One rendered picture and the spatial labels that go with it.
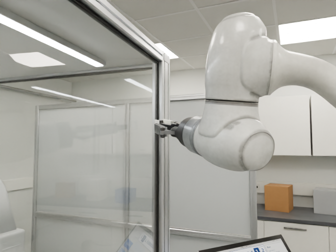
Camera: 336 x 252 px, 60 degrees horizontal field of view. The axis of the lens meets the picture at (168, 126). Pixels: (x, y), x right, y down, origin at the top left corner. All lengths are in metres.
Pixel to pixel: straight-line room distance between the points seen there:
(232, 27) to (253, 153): 0.22
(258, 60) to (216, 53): 0.08
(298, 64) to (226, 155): 0.20
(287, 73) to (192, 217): 1.81
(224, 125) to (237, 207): 1.66
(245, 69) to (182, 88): 3.91
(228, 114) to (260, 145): 0.08
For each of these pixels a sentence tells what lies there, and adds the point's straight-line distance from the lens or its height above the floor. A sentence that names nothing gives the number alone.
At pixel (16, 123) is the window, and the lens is 0.49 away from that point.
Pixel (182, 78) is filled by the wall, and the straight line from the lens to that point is 4.45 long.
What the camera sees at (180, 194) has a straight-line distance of 2.26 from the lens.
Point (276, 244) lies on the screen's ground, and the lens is 1.67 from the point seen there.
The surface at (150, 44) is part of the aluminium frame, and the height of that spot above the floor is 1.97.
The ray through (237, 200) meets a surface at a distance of 2.15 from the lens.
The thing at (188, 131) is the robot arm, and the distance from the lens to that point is 0.63.
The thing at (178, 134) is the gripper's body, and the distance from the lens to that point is 0.69.
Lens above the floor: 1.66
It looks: 4 degrees up
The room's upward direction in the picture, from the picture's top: straight up
